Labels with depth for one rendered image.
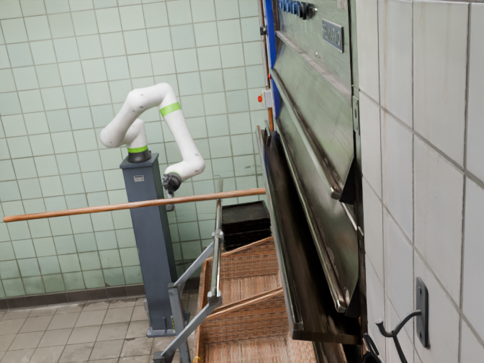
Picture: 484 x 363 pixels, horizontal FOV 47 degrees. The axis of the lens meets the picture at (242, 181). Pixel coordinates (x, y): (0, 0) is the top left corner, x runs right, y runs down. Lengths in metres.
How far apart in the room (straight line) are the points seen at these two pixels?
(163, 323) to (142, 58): 1.76
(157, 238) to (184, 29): 1.36
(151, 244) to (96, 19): 1.48
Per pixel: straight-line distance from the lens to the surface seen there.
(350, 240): 1.27
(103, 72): 3.83
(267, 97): 3.41
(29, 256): 4.41
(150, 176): 3.37
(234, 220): 3.16
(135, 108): 2.95
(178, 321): 2.50
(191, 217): 4.03
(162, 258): 3.58
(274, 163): 2.32
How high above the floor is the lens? 2.12
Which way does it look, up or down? 19 degrees down
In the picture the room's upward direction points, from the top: 7 degrees counter-clockwise
